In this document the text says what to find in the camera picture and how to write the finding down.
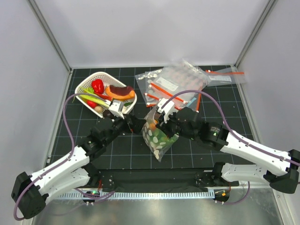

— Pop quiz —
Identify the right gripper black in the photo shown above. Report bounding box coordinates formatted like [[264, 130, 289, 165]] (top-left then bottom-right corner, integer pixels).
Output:
[[156, 110, 197, 141]]

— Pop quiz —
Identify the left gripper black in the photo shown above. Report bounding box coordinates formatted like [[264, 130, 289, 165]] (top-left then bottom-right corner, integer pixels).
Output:
[[103, 111, 145, 146]]

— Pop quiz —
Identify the green lettuce head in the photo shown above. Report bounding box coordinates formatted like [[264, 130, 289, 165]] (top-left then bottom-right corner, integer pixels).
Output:
[[151, 129, 179, 147]]

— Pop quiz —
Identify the clear dotted zip bag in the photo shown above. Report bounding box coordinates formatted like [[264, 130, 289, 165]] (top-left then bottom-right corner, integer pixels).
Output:
[[142, 108, 179, 162]]

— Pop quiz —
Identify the white perforated plastic basket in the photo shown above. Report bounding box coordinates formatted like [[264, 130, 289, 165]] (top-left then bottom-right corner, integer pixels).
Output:
[[75, 72, 137, 118]]

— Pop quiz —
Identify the orange red tomato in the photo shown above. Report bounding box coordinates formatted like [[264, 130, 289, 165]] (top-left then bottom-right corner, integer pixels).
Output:
[[149, 120, 158, 131]]

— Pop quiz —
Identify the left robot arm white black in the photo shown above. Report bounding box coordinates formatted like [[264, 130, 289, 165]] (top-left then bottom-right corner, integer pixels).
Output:
[[11, 114, 146, 221]]

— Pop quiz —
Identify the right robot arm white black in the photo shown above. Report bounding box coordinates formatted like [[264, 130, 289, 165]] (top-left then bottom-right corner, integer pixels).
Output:
[[155, 106, 300, 194]]

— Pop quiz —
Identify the pile of zip bags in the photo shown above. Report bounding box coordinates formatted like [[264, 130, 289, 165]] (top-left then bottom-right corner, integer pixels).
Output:
[[135, 60, 208, 107]]

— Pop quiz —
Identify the flat zip bag red zipper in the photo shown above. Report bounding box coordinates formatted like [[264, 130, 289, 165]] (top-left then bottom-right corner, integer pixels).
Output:
[[205, 66, 247, 87]]

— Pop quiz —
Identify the dark purple round fruit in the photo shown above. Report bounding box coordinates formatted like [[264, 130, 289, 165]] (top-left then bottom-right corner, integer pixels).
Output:
[[103, 110, 114, 119]]

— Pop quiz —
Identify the beige small mushroom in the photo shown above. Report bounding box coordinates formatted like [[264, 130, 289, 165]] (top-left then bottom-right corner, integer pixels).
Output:
[[94, 106, 103, 114]]

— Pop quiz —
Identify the red chili pepper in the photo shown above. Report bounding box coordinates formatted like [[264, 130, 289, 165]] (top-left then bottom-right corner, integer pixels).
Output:
[[86, 100, 98, 109]]

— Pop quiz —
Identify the dark red sausage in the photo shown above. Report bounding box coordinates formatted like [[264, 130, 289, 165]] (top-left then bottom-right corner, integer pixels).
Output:
[[109, 85, 133, 96]]

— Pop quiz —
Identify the red bell pepper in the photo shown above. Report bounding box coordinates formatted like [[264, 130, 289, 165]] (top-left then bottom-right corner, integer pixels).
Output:
[[91, 79, 105, 94]]

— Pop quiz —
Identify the black grid cutting mat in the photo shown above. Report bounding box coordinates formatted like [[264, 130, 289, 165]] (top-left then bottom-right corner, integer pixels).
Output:
[[47, 67, 253, 169]]

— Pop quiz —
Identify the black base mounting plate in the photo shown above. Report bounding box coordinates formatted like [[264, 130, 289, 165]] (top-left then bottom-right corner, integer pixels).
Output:
[[82, 168, 239, 193]]

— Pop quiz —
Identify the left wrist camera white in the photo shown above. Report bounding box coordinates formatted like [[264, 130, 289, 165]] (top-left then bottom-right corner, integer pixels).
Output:
[[108, 100, 124, 119]]

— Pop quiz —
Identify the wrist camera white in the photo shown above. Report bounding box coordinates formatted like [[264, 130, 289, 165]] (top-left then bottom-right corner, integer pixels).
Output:
[[156, 98, 176, 123], [108, 100, 124, 119]]

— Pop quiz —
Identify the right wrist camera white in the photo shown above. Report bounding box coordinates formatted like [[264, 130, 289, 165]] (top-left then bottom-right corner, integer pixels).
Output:
[[156, 98, 176, 123]]

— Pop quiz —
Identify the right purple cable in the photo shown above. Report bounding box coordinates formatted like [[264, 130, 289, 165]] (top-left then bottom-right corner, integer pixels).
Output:
[[159, 90, 300, 206]]

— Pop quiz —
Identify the purple cable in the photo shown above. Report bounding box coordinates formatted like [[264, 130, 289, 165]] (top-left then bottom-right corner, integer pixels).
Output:
[[13, 92, 117, 221], [159, 90, 300, 206]]

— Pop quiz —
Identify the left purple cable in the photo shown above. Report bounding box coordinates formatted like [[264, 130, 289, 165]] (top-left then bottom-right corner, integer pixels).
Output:
[[13, 92, 117, 221]]

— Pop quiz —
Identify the slotted cable duct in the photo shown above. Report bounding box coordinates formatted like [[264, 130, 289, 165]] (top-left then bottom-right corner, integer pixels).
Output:
[[57, 189, 215, 200]]

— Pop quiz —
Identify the left aluminium frame post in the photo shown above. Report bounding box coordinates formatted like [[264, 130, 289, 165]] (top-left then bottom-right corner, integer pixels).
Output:
[[27, 0, 72, 74]]

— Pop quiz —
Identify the aluminium frame post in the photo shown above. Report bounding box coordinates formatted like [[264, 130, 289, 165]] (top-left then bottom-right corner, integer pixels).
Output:
[[234, 0, 278, 68], [27, 0, 72, 74]]

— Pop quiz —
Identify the right aluminium frame post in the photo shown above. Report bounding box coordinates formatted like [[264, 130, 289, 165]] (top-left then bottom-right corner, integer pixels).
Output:
[[234, 0, 278, 68]]

